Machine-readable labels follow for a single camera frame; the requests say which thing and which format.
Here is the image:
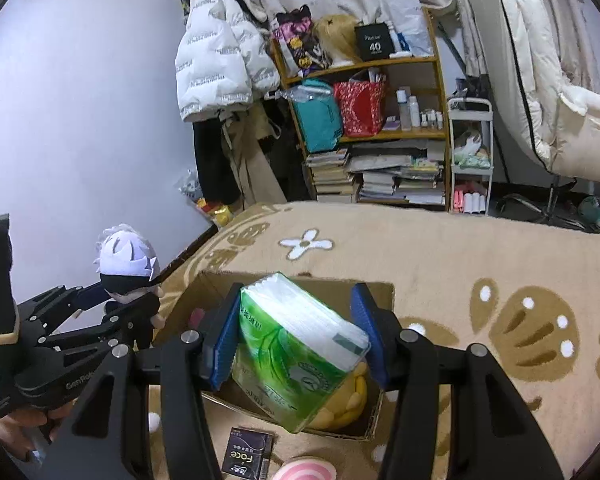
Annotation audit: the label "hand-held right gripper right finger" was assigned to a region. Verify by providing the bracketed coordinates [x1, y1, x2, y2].
[349, 282, 566, 480]

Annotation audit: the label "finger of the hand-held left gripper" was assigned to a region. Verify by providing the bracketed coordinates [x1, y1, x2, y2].
[55, 292, 163, 356]
[17, 284, 108, 333]

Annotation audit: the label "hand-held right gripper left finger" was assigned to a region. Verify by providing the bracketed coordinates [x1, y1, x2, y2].
[42, 284, 243, 480]

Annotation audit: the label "cardboard box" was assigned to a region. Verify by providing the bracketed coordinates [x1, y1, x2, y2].
[152, 270, 396, 442]

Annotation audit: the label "green tissue pack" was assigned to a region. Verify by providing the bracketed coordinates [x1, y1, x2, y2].
[231, 272, 371, 435]

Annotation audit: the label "white-haired plush doll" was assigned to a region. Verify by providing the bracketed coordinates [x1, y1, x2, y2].
[94, 223, 163, 331]

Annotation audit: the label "person's left hand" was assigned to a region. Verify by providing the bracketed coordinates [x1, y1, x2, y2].
[0, 397, 78, 461]

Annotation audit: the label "yellow plush toy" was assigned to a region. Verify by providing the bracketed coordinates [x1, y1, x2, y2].
[305, 362, 371, 431]

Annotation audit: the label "black tissue pack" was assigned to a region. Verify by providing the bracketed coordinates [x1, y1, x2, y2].
[221, 426, 275, 480]

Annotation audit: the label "beige floral blanket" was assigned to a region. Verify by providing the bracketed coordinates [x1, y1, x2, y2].
[145, 201, 600, 480]

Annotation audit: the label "plastic bag of toys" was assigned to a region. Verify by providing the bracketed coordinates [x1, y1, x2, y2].
[177, 170, 243, 226]

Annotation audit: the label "pink swirl lollipop plush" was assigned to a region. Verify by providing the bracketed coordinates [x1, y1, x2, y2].
[271, 456, 338, 480]

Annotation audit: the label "pile of books and papers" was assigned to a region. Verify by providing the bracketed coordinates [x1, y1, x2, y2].
[347, 142, 447, 206]

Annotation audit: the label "pink and white rolls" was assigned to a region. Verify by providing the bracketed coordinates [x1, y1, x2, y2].
[452, 185, 486, 213]

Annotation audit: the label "stack of books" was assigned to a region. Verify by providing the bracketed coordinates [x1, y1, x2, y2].
[306, 149, 361, 203]

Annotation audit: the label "beige hanging garment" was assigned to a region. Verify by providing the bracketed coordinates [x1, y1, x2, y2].
[222, 105, 288, 206]

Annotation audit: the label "black hanging garment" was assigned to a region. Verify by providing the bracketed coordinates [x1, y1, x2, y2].
[192, 120, 241, 206]

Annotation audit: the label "white rolling cart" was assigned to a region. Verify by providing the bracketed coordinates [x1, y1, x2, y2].
[446, 97, 495, 216]

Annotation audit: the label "pale green packets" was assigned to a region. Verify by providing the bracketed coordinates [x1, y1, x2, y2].
[452, 152, 491, 170]

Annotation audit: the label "white and brown plush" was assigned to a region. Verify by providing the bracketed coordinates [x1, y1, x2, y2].
[454, 130, 483, 158]

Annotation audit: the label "teal bag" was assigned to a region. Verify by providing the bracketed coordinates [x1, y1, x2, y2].
[290, 92, 345, 155]

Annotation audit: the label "red patterned bag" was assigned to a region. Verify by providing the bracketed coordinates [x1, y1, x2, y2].
[332, 79, 387, 137]

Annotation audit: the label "tall white bottle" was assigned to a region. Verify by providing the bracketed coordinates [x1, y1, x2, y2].
[396, 89, 412, 131]

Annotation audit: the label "clear plastic bag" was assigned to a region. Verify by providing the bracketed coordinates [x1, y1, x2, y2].
[280, 80, 333, 106]

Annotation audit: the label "wooden shelf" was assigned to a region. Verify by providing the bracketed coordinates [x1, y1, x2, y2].
[270, 7, 451, 206]

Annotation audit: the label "white puffer jacket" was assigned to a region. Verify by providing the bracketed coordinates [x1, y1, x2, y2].
[175, 0, 281, 123]

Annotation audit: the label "black box with white print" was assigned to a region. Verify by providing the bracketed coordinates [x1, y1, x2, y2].
[355, 22, 396, 61]

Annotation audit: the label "blond wig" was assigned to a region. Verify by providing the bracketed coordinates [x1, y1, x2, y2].
[314, 14, 361, 66]

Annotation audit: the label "pink and black printed bag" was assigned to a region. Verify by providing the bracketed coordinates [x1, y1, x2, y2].
[272, 6, 333, 73]

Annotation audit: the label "white plastic bag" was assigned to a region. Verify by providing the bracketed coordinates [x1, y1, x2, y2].
[382, 0, 433, 56]

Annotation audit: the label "cream recliner chair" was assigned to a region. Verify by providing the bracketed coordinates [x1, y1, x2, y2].
[480, 0, 600, 233]

